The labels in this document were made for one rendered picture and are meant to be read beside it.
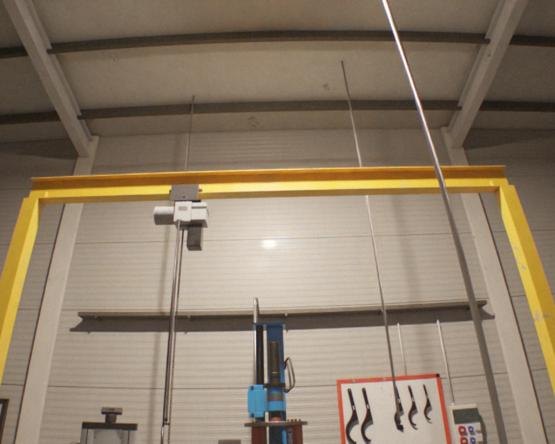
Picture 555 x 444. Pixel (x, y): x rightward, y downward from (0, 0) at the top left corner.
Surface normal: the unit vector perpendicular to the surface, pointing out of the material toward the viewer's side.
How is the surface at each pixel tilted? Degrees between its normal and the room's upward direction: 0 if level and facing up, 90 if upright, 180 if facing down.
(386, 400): 90
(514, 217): 90
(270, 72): 174
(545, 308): 90
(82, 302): 90
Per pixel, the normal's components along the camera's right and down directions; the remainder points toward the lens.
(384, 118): 0.03, 0.81
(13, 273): -0.01, -0.49
